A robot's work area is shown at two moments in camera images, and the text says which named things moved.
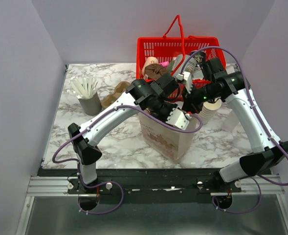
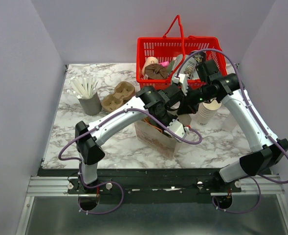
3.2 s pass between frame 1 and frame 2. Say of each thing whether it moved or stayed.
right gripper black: stayed
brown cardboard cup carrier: stayed
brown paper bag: moved
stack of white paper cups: stayed
